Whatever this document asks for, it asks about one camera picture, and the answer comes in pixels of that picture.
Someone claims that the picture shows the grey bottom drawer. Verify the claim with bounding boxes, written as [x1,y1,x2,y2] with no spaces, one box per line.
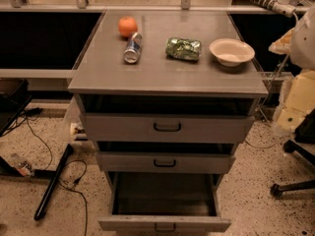
[98,172,230,233]

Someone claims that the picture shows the grey drawer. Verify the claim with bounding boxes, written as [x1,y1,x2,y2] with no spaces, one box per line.
[98,172,230,233]
[96,151,235,174]
[80,113,254,144]

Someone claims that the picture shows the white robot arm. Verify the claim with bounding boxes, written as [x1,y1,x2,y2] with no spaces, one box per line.
[269,6,315,133]

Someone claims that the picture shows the grey drawer cabinet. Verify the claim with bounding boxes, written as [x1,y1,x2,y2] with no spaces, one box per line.
[67,10,270,187]

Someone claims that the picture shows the grey top drawer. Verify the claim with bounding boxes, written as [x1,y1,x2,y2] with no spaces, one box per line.
[80,113,254,144]

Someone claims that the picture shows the grey middle drawer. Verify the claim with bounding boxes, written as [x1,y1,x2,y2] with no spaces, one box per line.
[96,151,235,174]

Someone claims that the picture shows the blue silver soda can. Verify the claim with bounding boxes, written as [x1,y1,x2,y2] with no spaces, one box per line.
[124,32,142,64]

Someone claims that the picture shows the green foil snack bag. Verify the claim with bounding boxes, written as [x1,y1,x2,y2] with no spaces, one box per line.
[165,37,202,61]

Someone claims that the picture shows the clear plastic bin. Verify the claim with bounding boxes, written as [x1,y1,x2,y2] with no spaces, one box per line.
[61,97,87,144]

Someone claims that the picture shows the orange fruit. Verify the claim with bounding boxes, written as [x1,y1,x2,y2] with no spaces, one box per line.
[118,17,138,37]

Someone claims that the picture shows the white paper bowl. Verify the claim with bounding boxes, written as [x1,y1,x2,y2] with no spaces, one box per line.
[210,38,255,67]

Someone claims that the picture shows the black metal stand leg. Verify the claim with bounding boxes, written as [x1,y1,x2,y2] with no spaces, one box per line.
[33,144,74,221]

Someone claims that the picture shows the black office chair base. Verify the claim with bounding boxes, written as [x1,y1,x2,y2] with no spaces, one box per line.
[269,140,315,199]

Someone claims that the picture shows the black box on left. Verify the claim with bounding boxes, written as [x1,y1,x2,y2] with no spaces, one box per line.
[0,79,32,136]

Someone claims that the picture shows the clear plastic bottle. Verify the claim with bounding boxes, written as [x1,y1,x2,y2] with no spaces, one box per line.
[11,153,33,177]

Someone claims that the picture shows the white power strip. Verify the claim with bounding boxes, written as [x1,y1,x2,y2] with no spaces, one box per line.
[250,0,295,18]

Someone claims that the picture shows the black floor cable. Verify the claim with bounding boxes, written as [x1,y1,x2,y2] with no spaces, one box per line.
[19,110,89,236]

